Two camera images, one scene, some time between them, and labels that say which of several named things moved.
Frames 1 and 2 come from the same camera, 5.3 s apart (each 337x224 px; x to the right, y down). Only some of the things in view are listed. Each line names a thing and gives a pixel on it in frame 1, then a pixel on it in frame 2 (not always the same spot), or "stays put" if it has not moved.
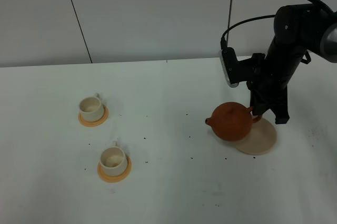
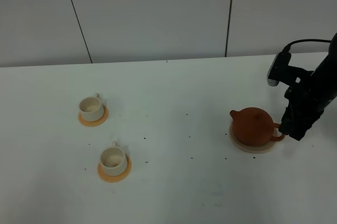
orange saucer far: (96, 122) stays put
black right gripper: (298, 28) -> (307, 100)
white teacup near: (114, 161) stays put
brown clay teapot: (232, 121) -> (253, 126)
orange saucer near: (117, 178) stays put
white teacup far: (91, 108) stays put
